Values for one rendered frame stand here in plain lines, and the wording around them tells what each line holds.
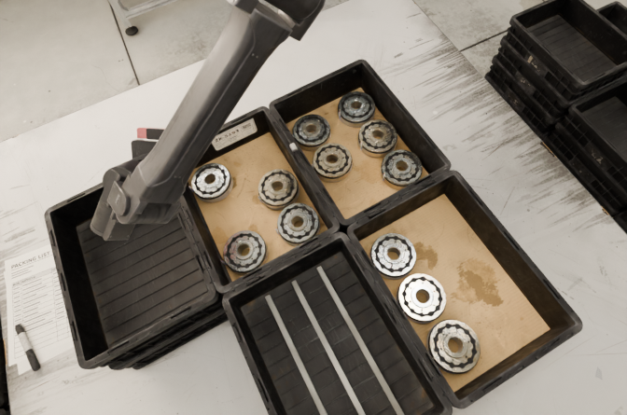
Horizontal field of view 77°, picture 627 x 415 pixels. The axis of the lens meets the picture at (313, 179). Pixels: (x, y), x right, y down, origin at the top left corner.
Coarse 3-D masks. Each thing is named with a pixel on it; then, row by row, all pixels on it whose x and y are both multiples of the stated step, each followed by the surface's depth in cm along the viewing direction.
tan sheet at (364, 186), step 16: (320, 112) 114; (336, 112) 113; (288, 128) 112; (336, 128) 111; (352, 128) 111; (352, 144) 108; (400, 144) 107; (368, 160) 106; (352, 176) 104; (368, 176) 104; (336, 192) 102; (352, 192) 102; (368, 192) 102; (384, 192) 101; (352, 208) 100
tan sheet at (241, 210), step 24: (264, 144) 111; (240, 168) 108; (264, 168) 107; (288, 168) 106; (240, 192) 104; (216, 216) 102; (240, 216) 101; (264, 216) 101; (216, 240) 99; (264, 240) 98
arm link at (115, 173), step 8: (128, 160) 67; (136, 160) 67; (112, 168) 62; (120, 168) 62; (128, 168) 63; (104, 176) 63; (112, 176) 62; (120, 176) 62; (104, 184) 63; (112, 184) 63; (104, 192) 63; (104, 200) 64
